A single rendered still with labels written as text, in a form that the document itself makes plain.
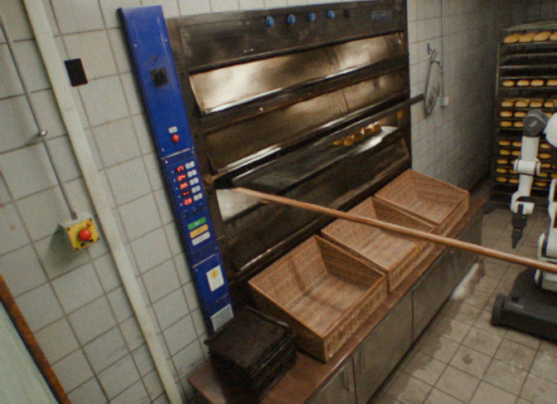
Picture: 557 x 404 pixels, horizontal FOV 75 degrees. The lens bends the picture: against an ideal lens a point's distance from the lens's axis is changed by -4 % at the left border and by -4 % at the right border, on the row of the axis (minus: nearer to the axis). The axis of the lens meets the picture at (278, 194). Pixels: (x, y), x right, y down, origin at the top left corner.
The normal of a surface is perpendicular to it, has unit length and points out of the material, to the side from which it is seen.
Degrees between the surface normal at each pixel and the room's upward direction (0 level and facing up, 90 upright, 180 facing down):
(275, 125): 70
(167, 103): 90
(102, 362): 90
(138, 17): 90
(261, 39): 90
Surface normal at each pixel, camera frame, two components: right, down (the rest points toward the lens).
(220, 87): 0.62, -0.16
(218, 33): 0.70, 0.18
